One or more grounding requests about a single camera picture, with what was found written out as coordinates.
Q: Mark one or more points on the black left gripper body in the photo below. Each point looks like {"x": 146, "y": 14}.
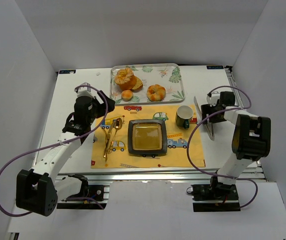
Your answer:
{"x": 107, "y": 105}

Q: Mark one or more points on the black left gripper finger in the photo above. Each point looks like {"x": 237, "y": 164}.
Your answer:
{"x": 102, "y": 95}
{"x": 108, "y": 105}

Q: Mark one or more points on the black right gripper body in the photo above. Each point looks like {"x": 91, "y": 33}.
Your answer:
{"x": 207, "y": 113}

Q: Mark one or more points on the herb bread slice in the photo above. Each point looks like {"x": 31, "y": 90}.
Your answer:
{"x": 138, "y": 86}

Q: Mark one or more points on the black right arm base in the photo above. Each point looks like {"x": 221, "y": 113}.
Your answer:
{"x": 207, "y": 199}

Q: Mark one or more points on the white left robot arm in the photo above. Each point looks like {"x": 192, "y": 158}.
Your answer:
{"x": 37, "y": 189}

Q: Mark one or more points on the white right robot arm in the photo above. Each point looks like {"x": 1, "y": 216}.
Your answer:
{"x": 251, "y": 139}

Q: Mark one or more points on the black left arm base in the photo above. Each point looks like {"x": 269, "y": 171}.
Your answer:
{"x": 93, "y": 192}

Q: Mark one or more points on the small round bread roll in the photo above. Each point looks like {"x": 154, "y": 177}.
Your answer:
{"x": 127, "y": 95}

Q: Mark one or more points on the gold knife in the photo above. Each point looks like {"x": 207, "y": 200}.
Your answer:
{"x": 108, "y": 138}

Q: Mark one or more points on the gold spoon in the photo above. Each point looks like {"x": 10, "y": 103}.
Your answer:
{"x": 117, "y": 125}

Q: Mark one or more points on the tall sugared brioche bun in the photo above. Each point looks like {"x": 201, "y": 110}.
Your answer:
{"x": 125, "y": 79}

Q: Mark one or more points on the leaf patterned white tray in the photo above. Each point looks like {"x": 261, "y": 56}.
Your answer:
{"x": 167, "y": 75}

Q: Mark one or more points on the blue label sticker right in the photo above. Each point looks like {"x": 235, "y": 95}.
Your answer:
{"x": 214, "y": 67}

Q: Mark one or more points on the blue label sticker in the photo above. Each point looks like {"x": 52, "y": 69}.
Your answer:
{"x": 67, "y": 71}
{"x": 214, "y": 67}

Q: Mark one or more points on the blue label sticker left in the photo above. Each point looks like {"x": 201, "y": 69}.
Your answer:
{"x": 67, "y": 71}

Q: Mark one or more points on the yellow vehicle print placemat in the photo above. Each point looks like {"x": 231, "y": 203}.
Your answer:
{"x": 177, "y": 140}

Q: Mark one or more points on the dark green mug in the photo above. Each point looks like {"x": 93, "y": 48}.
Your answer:
{"x": 184, "y": 115}

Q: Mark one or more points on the black square ceramic plate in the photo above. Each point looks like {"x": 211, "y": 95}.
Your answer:
{"x": 147, "y": 137}

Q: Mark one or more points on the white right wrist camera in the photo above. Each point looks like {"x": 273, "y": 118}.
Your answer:
{"x": 212, "y": 98}

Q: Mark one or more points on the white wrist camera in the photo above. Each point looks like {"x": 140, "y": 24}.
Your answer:
{"x": 84, "y": 90}
{"x": 212, "y": 98}

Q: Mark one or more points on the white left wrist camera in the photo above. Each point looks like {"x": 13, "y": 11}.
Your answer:
{"x": 84, "y": 90}

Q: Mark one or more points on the twisted ring bread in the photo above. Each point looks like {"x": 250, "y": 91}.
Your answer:
{"x": 156, "y": 93}

